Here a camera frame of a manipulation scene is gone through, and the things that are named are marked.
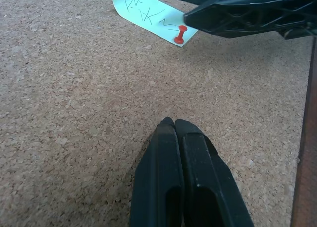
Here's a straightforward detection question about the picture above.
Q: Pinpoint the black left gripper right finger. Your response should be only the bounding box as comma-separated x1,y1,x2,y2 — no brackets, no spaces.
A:
174,118,255,227

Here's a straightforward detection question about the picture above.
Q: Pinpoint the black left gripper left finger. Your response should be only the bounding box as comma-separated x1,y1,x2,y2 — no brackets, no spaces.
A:
129,116,185,227

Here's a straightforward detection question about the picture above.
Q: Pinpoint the green scribbled paper note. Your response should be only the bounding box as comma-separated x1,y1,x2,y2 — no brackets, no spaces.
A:
112,0,200,48

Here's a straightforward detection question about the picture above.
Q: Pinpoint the red pushpin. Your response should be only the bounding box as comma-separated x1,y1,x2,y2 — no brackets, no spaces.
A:
173,25,188,45

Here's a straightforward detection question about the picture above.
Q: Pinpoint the cork board with wooden frame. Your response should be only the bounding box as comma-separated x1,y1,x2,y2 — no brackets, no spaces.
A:
0,0,317,227

